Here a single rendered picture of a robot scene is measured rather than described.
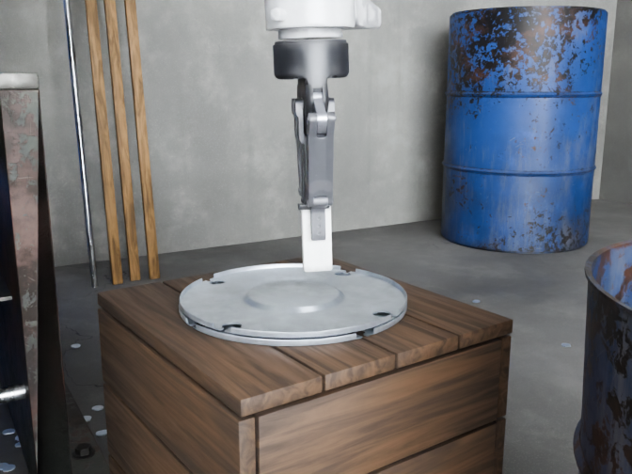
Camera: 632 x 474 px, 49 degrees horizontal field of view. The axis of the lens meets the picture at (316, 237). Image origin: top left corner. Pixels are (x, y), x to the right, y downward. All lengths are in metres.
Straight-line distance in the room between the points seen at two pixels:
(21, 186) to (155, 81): 1.59
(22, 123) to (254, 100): 1.77
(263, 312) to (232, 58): 1.92
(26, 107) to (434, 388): 0.64
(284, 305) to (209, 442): 0.20
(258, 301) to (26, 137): 0.39
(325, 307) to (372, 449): 0.18
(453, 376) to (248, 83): 2.02
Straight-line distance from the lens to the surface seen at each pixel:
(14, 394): 1.16
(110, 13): 2.33
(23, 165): 1.03
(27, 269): 1.05
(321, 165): 0.67
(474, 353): 0.84
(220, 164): 2.67
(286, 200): 2.81
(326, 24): 0.67
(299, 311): 0.84
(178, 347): 0.78
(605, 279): 0.70
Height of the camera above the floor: 0.63
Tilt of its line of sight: 13 degrees down
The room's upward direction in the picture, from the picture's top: straight up
